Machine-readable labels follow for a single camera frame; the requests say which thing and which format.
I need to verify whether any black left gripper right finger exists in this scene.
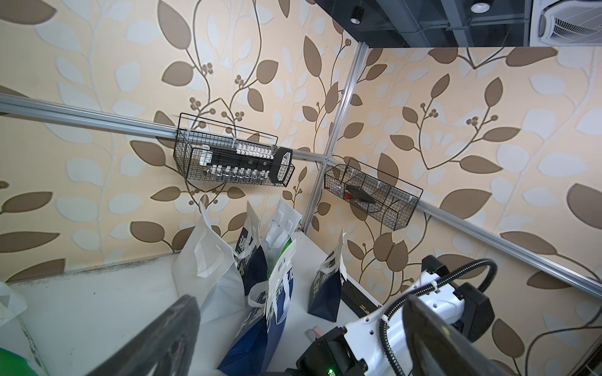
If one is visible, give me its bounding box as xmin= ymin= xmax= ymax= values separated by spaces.
xmin=402 ymin=295 xmax=505 ymax=375

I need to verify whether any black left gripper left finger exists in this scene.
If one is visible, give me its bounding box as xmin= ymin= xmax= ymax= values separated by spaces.
xmin=89 ymin=295 xmax=201 ymax=375

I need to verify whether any small blue paper bag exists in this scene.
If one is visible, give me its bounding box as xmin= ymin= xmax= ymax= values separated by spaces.
xmin=218 ymin=240 xmax=297 ymax=375

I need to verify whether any navy blue paper bag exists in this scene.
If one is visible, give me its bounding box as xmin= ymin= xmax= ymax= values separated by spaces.
xmin=307 ymin=230 xmax=347 ymax=323

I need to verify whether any large green white bag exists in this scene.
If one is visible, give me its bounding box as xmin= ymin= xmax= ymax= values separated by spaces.
xmin=1 ymin=282 xmax=48 ymax=375

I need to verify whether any pink stapler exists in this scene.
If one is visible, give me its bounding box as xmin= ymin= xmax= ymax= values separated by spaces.
xmin=306 ymin=326 xmax=326 ymax=342

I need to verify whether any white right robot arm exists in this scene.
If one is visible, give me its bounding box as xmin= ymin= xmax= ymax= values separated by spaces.
xmin=284 ymin=256 xmax=500 ymax=375

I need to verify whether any black yellow flat case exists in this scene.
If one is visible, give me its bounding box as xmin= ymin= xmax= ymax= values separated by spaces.
xmin=341 ymin=280 xmax=380 ymax=318

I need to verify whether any white paper bag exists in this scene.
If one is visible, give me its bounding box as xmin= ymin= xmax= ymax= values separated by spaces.
xmin=172 ymin=207 xmax=246 ymax=325

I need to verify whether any dark navy small bag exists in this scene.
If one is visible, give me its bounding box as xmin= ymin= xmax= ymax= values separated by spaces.
xmin=235 ymin=203 xmax=268 ymax=296

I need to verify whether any small green paper bag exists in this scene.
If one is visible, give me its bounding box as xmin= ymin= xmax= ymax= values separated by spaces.
xmin=261 ymin=198 xmax=302 ymax=274

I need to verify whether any tool in right basket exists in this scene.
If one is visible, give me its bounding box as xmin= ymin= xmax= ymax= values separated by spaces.
xmin=343 ymin=184 xmax=376 ymax=205

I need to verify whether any black socket set holder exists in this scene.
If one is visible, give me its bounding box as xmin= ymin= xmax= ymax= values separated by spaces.
xmin=187 ymin=145 xmax=295 ymax=186

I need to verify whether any black corrugated cable hose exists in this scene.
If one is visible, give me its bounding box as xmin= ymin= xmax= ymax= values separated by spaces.
xmin=378 ymin=258 xmax=499 ymax=376

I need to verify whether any black wire basket right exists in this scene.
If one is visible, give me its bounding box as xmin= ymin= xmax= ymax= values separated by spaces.
xmin=324 ymin=158 xmax=423 ymax=230

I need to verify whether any black wire basket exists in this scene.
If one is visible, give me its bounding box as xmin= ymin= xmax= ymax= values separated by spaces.
xmin=173 ymin=113 xmax=295 ymax=187
xmin=324 ymin=158 xmax=423 ymax=230

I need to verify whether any black wire basket back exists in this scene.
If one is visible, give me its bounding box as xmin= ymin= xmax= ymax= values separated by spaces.
xmin=173 ymin=113 xmax=295 ymax=187

